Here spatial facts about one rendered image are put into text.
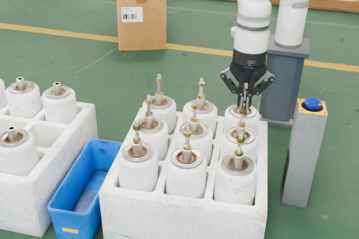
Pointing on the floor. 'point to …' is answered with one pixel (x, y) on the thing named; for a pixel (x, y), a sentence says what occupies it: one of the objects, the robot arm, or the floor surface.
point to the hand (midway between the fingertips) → (244, 101)
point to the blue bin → (83, 191)
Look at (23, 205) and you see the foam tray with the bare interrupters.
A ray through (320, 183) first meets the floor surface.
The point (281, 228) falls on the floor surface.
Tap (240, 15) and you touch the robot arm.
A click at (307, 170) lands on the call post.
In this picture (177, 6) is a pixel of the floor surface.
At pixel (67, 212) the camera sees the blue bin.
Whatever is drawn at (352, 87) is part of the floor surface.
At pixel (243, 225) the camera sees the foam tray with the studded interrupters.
